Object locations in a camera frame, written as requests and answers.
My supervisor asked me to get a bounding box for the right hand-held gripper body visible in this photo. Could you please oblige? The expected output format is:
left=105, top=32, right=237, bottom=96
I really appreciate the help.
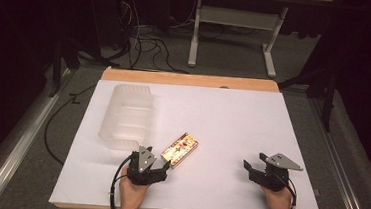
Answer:
left=248, top=151, right=305, bottom=195

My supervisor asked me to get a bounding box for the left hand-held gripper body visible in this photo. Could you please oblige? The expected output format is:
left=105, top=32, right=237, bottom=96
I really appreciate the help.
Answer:
left=126, top=144, right=171, bottom=188

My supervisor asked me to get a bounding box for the red and yellow printed box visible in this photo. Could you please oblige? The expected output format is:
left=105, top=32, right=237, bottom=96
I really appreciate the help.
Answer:
left=158, top=130, right=201, bottom=172

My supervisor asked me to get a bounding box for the person's right hand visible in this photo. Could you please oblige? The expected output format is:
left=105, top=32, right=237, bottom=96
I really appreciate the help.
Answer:
left=258, top=184, right=294, bottom=209

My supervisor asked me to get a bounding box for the person's left hand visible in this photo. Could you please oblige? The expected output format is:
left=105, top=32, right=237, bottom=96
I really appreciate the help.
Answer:
left=116, top=174, right=151, bottom=209

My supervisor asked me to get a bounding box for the translucent plastic bin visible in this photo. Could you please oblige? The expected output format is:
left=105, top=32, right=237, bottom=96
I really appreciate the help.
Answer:
left=97, top=81, right=156, bottom=154

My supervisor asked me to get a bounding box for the white table mat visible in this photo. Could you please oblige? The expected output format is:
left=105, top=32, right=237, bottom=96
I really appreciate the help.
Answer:
left=47, top=74, right=332, bottom=209

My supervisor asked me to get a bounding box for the black metal stand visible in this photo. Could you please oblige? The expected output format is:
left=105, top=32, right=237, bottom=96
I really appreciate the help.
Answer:
left=274, top=63, right=342, bottom=133
left=47, top=35, right=83, bottom=101

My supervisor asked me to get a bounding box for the right hand-held gripper black cable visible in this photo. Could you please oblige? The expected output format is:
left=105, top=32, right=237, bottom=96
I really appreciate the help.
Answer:
left=274, top=173, right=300, bottom=209

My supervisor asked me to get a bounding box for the hand-held gripper black cable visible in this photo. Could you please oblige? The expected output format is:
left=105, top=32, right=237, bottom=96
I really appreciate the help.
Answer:
left=108, top=153, right=134, bottom=209
left=274, top=173, right=300, bottom=209

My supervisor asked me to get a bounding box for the left hand-held gripper black cable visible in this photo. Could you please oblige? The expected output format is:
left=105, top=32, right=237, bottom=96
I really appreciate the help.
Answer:
left=108, top=153, right=134, bottom=209

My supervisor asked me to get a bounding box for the metal floor rail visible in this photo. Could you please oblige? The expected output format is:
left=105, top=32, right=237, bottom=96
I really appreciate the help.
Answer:
left=300, top=96, right=371, bottom=209
left=0, top=62, right=74, bottom=209

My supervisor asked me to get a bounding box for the black floor cable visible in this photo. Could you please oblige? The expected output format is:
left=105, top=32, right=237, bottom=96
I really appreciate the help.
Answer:
left=41, top=79, right=99, bottom=169

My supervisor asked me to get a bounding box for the tangle of black cables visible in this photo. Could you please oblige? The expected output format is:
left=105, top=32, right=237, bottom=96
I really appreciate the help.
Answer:
left=107, top=0, right=198, bottom=76

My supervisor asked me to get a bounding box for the white metal desk frame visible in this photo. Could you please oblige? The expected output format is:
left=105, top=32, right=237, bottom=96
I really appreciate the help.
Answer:
left=186, top=0, right=290, bottom=80

